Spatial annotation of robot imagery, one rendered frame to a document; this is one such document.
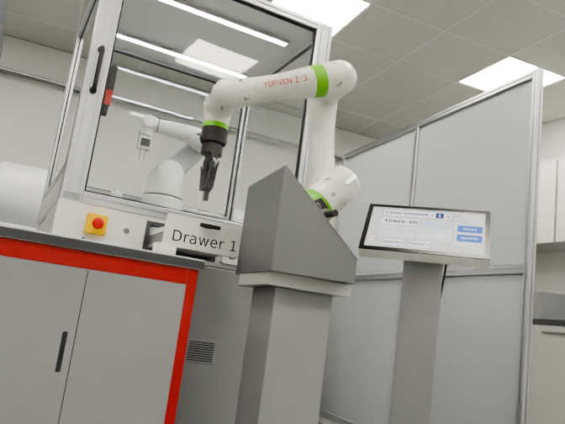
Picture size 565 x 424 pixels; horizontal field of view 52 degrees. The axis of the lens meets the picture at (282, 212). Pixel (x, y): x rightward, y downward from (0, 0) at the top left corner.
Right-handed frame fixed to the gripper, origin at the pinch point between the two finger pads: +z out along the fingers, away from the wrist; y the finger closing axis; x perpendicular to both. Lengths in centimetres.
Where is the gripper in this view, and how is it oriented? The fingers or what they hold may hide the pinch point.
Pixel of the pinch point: (203, 201)
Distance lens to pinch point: 202.2
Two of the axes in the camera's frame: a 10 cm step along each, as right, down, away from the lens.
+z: -1.3, 9.7, -1.9
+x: 8.8, 2.0, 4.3
